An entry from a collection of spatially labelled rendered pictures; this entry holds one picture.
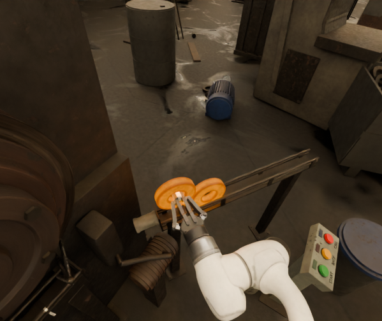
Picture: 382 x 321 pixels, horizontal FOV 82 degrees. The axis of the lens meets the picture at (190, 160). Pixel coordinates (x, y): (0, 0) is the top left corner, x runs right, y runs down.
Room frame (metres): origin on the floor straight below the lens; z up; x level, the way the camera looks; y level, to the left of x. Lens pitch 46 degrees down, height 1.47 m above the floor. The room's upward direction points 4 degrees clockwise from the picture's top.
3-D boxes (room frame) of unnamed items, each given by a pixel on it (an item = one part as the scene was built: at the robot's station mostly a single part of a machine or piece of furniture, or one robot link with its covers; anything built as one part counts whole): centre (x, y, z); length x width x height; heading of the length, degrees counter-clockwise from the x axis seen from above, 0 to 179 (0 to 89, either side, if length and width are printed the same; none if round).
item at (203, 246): (0.27, -0.06, 0.79); 0.09 x 0.06 x 0.09; 117
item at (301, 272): (0.37, -0.57, 0.31); 0.24 x 0.16 x 0.62; 152
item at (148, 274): (0.35, 0.13, 0.27); 0.22 x 0.13 x 0.53; 152
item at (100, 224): (0.34, 0.30, 0.68); 0.11 x 0.08 x 0.24; 62
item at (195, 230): (0.34, -0.02, 0.80); 0.09 x 0.08 x 0.07; 27
